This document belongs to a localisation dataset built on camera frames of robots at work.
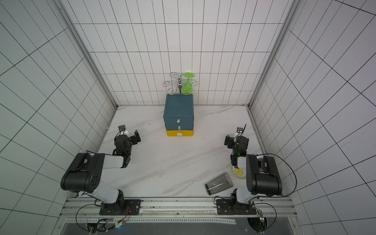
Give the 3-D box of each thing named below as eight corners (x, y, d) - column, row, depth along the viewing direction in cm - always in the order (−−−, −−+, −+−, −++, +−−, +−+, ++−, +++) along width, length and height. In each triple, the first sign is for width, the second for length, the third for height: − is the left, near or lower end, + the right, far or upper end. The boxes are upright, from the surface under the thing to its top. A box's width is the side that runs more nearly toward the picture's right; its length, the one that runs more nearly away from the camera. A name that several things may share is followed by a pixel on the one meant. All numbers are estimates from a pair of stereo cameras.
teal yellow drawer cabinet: (167, 137, 102) (162, 117, 85) (169, 115, 115) (166, 94, 98) (193, 137, 102) (194, 117, 85) (192, 115, 115) (193, 94, 98)
